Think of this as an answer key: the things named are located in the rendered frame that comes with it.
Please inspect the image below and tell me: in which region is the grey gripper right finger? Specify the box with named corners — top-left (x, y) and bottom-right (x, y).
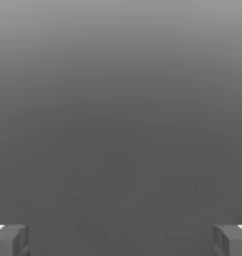
top-left (211, 224), bottom-right (242, 256)

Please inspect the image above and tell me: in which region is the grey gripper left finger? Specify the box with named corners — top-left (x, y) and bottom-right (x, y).
top-left (0, 223), bottom-right (31, 256)

